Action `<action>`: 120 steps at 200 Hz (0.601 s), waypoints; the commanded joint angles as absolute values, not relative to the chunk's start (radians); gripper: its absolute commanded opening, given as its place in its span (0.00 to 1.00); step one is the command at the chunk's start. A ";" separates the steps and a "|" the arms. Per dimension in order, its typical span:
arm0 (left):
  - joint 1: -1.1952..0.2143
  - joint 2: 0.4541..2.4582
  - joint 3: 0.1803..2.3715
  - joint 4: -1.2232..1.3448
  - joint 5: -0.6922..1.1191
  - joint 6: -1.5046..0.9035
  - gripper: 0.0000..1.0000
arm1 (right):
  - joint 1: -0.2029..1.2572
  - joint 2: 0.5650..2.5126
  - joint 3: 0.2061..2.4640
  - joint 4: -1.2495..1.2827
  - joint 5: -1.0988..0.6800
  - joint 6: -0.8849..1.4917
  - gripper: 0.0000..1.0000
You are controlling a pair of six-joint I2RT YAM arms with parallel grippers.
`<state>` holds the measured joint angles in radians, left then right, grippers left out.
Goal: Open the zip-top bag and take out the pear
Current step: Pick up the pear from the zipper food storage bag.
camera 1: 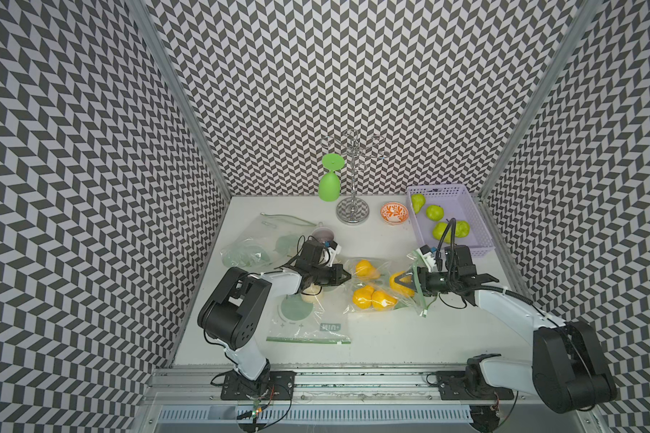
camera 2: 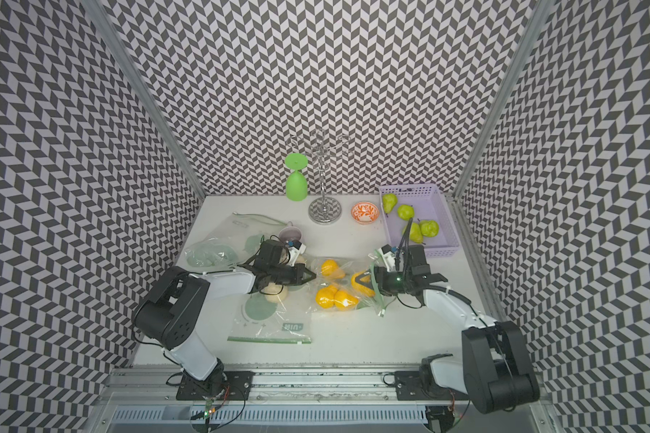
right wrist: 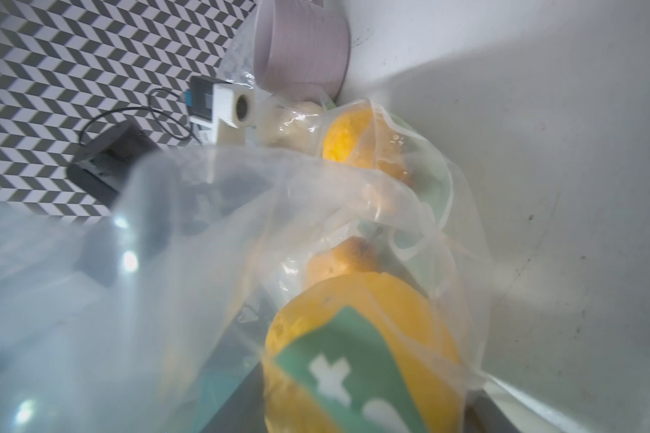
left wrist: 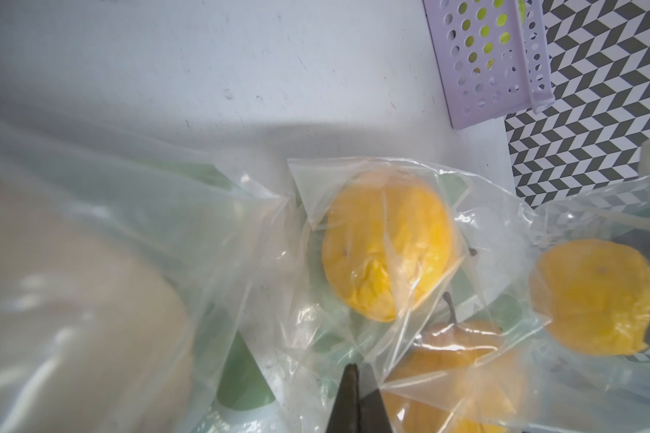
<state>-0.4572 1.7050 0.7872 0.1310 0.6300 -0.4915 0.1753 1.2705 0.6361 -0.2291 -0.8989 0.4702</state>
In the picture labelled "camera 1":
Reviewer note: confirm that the yellow pear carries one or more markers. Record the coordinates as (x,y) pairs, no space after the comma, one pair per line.
(403,284)
(366,271)
(382,301)
(362,298)

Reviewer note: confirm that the zip bag with beige fruit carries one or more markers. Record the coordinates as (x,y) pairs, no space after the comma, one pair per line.
(320,316)

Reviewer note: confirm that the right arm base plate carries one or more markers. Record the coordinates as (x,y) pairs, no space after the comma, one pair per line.
(469,385)

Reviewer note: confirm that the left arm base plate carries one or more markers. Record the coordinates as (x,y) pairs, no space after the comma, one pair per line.
(275,386)

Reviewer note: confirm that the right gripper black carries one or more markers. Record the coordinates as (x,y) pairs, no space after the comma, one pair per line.
(422,276)

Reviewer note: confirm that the zip bag with orange fruit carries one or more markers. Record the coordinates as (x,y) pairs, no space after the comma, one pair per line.
(419,304)

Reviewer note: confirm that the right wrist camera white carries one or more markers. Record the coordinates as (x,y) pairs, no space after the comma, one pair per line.
(428,257)

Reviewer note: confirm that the green plastic goblet upside down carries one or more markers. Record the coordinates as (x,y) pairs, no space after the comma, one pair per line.
(330,183)

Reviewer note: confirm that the zip bag with green pears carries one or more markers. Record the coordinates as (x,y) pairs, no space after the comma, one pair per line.
(268,242)

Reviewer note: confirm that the orange patterned small bowl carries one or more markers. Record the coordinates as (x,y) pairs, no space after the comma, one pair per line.
(394,213)

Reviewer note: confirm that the lilac mug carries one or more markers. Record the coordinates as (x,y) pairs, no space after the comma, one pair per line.
(323,234)

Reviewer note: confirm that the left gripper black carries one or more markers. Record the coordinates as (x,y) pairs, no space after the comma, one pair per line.
(336,269)

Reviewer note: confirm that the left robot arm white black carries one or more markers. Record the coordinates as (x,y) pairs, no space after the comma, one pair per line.
(231,315)

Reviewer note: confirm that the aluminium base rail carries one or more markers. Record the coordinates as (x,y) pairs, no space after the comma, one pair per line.
(344,399)

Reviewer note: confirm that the chrome mug tree stand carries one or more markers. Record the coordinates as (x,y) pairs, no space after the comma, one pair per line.
(356,149)

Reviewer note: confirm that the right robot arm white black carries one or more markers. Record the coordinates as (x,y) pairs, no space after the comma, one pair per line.
(567,369)

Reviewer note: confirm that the green pear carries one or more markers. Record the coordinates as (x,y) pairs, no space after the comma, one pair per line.
(462,229)
(434,213)
(418,201)
(440,231)

